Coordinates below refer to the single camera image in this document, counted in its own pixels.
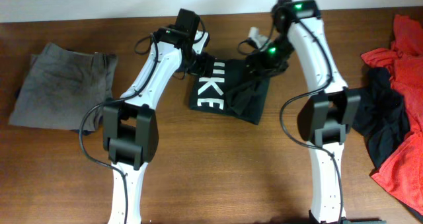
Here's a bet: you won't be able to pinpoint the dark green t-shirt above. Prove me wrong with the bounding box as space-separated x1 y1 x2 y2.
189 58 270 125

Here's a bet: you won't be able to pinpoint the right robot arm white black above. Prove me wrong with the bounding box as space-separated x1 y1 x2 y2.
245 0 360 223

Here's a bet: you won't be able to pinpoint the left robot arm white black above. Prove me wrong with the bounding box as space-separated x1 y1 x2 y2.
102 9 213 223

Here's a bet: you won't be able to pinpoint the black garment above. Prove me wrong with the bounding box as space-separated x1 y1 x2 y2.
352 67 410 168

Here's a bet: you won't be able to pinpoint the folded grey shorts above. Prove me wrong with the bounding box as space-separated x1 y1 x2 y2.
9 43 118 131

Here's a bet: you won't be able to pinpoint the red t-shirt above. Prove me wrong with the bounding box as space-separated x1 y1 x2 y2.
361 15 422 217

